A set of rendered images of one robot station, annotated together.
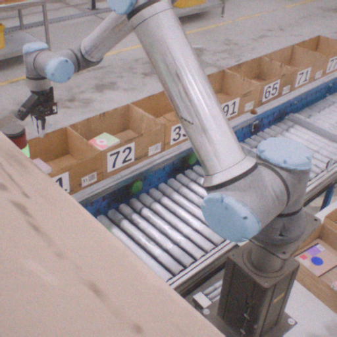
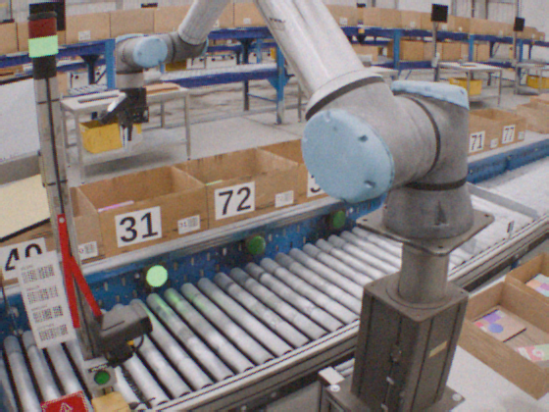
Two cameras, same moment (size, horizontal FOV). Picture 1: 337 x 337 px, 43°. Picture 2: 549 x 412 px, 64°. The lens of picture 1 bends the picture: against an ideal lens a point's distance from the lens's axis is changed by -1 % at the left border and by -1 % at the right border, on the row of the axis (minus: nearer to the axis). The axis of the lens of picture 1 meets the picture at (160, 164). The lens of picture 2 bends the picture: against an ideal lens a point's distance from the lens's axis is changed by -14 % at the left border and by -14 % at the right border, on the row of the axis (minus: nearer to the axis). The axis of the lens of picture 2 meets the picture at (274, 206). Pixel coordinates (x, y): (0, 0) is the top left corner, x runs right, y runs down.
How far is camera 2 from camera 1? 0.53 m
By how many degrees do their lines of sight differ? 15
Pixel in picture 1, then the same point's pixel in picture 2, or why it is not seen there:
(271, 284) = (425, 317)
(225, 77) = not seen: hidden behind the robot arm
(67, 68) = (158, 48)
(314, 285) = (491, 351)
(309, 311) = (482, 385)
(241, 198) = (359, 113)
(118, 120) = (240, 168)
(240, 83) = not seen: hidden behind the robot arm
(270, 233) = (420, 221)
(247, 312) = (390, 374)
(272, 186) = (411, 113)
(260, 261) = (410, 286)
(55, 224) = not seen: outside the picture
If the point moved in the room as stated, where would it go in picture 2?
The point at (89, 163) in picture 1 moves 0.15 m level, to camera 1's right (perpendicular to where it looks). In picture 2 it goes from (189, 200) to (233, 203)
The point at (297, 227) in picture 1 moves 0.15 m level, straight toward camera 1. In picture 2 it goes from (460, 212) to (441, 243)
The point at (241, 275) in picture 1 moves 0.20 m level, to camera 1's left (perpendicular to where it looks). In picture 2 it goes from (382, 312) to (286, 307)
